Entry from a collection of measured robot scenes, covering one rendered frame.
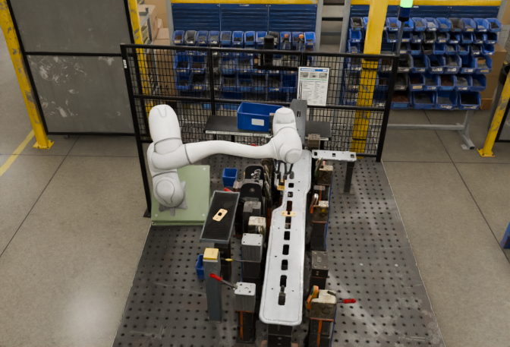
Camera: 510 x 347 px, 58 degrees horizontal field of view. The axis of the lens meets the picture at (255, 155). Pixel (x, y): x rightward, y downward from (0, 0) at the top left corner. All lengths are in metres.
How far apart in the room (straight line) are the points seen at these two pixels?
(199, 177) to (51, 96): 2.49
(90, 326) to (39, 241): 1.05
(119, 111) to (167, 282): 2.63
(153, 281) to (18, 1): 3.02
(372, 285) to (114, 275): 1.97
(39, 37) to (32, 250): 1.97
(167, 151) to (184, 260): 0.81
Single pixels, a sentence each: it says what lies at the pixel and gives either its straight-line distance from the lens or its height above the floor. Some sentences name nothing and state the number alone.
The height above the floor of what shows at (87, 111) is 0.43.
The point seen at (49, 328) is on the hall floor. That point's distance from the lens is 3.60.
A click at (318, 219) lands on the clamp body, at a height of 0.94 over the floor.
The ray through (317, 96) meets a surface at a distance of 3.31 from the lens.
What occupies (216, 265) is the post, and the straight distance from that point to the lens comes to 2.16.
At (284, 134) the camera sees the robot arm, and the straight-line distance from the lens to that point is 2.05.
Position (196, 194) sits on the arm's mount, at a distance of 2.97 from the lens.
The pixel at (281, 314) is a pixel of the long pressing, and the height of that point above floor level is 1.00.
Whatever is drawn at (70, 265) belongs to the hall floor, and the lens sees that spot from 3.94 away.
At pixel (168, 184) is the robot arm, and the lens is 2.73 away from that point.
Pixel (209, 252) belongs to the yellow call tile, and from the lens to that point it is 2.16.
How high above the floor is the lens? 2.71
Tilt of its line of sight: 34 degrees down
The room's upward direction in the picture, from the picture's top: straight up
